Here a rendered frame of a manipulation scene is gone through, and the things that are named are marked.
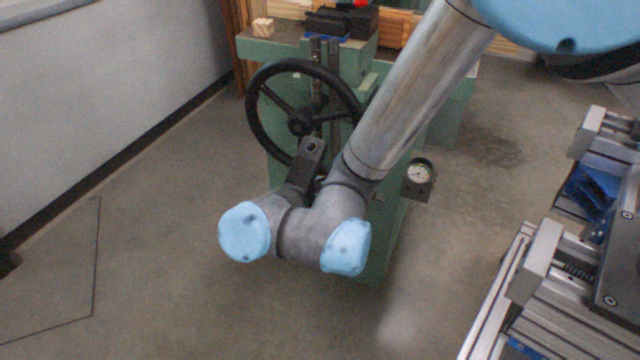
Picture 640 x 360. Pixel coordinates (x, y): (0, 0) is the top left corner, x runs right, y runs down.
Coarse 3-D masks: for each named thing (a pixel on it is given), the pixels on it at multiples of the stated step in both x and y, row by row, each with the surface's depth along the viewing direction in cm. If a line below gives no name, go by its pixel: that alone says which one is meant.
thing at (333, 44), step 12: (312, 36) 75; (312, 48) 75; (336, 48) 74; (312, 60) 77; (336, 60) 75; (336, 72) 77; (312, 84) 80; (312, 96) 82; (336, 96) 80; (336, 108) 82; (336, 120) 83; (336, 132) 85; (336, 144) 87; (336, 156) 89
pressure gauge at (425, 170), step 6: (414, 162) 89; (420, 162) 88; (426, 162) 89; (408, 168) 90; (414, 168) 90; (420, 168) 89; (426, 168) 88; (432, 168) 90; (408, 174) 92; (414, 174) 91; (420, 174) 90; (426, 174) 89; (414, 180) 92; (420, 180) 91; (426, 180) 90
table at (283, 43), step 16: (272, 16) 105; (288, 32) 96; (240, 48) 96; (256, 48) 94; (272, 48) 92; (288, 48) 90; (384, 48) 88; (400, 48) 88; (384, 64) 83; (304, 80) 83; (368, 80) 82; (464, 80) 78; (368, 96) 81; (464, 96) 80
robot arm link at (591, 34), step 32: (480, 0) 19; (512, 0) 18; (544, 0) 18; (576, 0) 17; (608, 0) 17; (512, 32) 19; (544, 32) 19; (576, 32) 18; (608, 32) 17; (576, 64) 21; (608, 64) 20
